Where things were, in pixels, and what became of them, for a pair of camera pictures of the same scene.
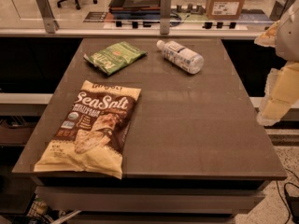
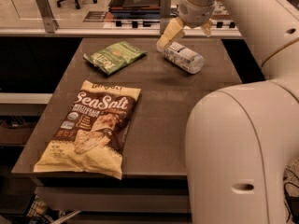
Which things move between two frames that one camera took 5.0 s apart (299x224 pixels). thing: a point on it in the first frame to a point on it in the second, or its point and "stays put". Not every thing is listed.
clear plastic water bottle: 181,56 stays put
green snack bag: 116,57 stays put
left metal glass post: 50,24 stays put
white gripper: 288,36 to 196,15
